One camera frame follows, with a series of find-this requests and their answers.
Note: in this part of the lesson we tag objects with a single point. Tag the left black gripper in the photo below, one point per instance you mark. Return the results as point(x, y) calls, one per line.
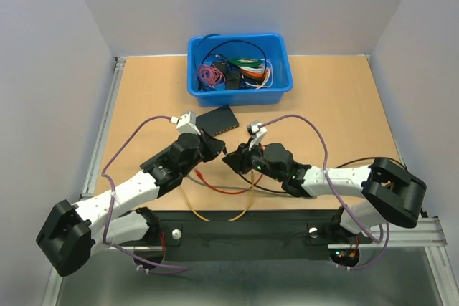
point(213, 145)

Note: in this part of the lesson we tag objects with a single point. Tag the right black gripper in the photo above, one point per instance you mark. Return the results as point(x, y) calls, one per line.
point(239, 159)

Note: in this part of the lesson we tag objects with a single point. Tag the large black network switch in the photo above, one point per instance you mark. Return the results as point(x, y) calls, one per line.
point(159, 162)

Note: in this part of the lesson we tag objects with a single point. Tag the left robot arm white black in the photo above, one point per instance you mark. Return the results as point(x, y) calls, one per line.
point(72, 233)

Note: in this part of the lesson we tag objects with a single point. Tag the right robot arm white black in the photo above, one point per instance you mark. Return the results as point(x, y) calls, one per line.
point(389, 193)

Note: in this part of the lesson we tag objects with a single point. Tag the black adapter in bin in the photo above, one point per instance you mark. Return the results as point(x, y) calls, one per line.
point(226, 75)

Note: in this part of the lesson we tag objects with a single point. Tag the blue plastic bin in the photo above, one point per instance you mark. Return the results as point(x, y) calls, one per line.
point(261, 58)

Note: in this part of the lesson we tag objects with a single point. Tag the small black network switch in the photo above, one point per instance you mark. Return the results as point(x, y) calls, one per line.
point(217, 121)

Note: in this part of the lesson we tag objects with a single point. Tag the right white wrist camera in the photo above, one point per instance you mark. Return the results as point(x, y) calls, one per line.
point(257, 133)

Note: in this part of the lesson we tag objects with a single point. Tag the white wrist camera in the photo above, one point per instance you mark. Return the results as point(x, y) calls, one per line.
point(257, 133)
point(186, 123)

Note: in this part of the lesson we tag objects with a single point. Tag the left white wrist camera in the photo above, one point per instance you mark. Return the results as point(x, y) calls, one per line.
point(186, 123)

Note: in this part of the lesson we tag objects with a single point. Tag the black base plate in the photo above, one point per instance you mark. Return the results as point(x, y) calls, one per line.
point(258, 235)

